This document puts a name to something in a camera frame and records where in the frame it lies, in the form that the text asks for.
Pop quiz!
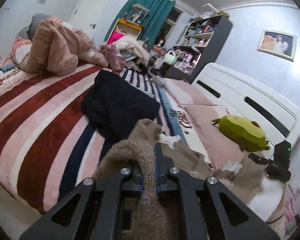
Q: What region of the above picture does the beige knitted sweater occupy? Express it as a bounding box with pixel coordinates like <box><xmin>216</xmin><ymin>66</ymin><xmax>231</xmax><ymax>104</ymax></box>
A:
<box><xmin>93</xmin><ymin>119</ymin><xmax>265</xmax><ymax>239</ymax></box>

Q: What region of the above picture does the green avocado plush toy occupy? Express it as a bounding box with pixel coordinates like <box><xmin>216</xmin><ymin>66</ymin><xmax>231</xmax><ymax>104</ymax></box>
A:
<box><xmin>211</xmin><ymin>114</ymin><xmax>270</xmax><ymax>153</ymax></box>

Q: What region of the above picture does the white bed headboard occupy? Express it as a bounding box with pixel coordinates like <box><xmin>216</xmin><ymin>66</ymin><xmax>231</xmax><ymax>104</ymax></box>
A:
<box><xmin>191</xmin><ymin>63</ymin><xmax>300</xmax><ymax>147</ymax></box>

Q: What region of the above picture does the striped red pink blanket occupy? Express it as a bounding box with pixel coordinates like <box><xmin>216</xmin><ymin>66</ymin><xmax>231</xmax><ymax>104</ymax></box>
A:
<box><xmin>0</xmin><ymin>55</ymin><xmax>211</xmax><ymax>215</ymax></box>

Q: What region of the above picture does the pink ribbed pillow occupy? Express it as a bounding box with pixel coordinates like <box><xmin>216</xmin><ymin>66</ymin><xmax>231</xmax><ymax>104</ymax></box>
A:
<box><xmin>163</xmin><ymin>78</ymin><xmax>244</xmax><ymax>168</ymax></box>

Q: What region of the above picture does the dark navy folded garment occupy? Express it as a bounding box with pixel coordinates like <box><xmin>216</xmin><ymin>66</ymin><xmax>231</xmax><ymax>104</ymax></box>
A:
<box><xmin>81</xmin><ymin>70</ymin><xmax>160</xmax><ymax>145</ymax></box>

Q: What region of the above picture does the mauve satin cloth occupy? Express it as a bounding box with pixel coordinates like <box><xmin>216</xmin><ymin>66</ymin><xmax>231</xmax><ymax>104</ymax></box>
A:
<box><xmin>98</xmin><ymin>44</ymin><xmax>126</xmax><ymax>72</ymax></box>

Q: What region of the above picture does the black bookshelf with items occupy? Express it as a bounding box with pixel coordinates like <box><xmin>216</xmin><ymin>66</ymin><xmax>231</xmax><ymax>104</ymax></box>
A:
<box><xmin>164</xmin><ymin>13</ymin><xmax>233</xmax><ymax>83</ymax></box>

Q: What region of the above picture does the pink brown crumpled duvet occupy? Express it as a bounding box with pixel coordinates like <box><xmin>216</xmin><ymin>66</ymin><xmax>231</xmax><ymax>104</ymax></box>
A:
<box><xmin>11</xmin><ymin>14</ymin><xmax>109</xmax><ymax>76</ymax></box>

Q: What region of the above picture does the cream blanket pile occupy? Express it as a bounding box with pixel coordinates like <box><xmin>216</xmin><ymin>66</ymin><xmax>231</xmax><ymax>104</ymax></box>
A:
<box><xmin>113</xmin><ymin>35</ymin><xmax>149</xmax><ymax>67</ymax></box>

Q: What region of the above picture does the yellow wooden shelf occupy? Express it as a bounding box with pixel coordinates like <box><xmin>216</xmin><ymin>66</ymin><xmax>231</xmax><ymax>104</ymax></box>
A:
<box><xmin>113</xmin><ymin>18</ymin><xmax>143</xmax><ymax>39</ymax></box>

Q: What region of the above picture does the white door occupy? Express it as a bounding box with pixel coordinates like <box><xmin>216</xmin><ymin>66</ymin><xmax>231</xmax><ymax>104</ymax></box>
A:
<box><xmin>69</xmin><ymin>0</ymin><xmax>112</xmax><ymax>40</ymax></box>

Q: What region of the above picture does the teal curtain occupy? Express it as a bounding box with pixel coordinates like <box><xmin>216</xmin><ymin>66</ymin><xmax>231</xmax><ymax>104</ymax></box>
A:
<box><xmin>104</xmin><ymin>0</ymin><xmax>175</xmax><ymax>51</ymax></box>

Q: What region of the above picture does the framed wall photo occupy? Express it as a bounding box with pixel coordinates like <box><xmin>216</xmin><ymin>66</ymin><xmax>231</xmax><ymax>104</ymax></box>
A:
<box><xmin>257</xmin><ymin>29</ymin><xmax>297</xmax><ymax>62</ymax></box>

